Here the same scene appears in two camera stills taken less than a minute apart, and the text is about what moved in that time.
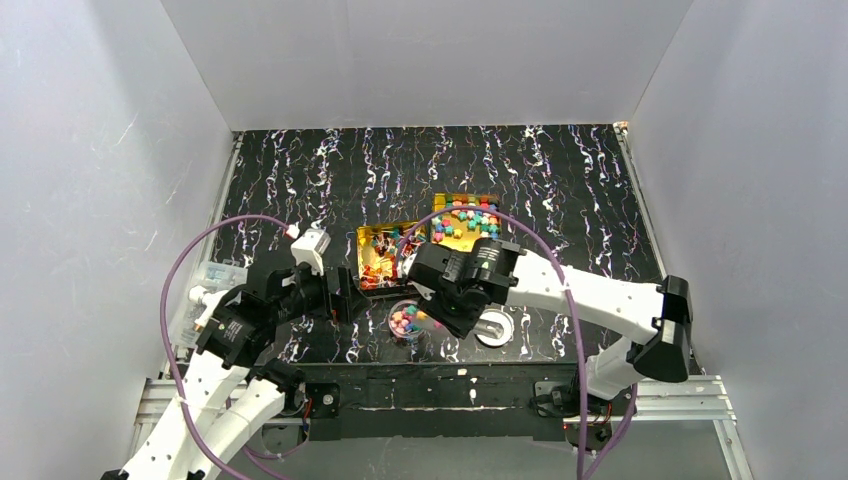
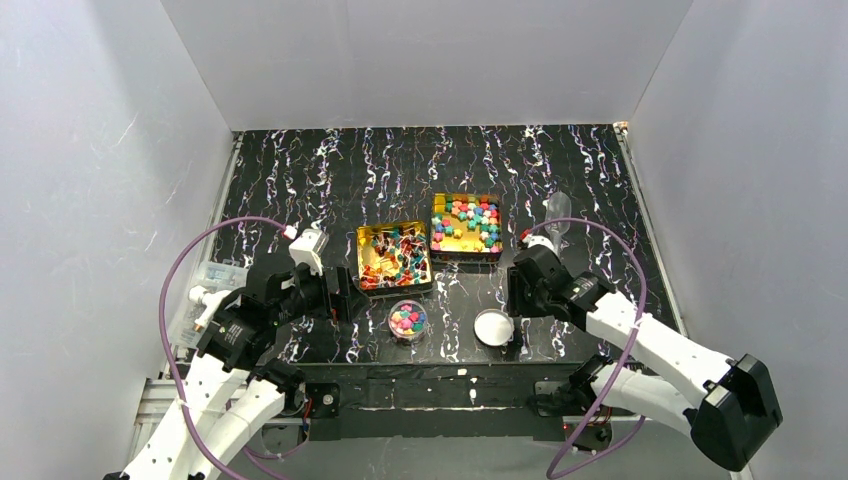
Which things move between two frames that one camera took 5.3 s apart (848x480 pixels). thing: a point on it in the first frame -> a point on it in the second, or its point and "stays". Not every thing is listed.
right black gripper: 421,270 -> 519,291
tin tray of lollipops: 381,252 stays
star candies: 407,319 stays
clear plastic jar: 406,321 stays
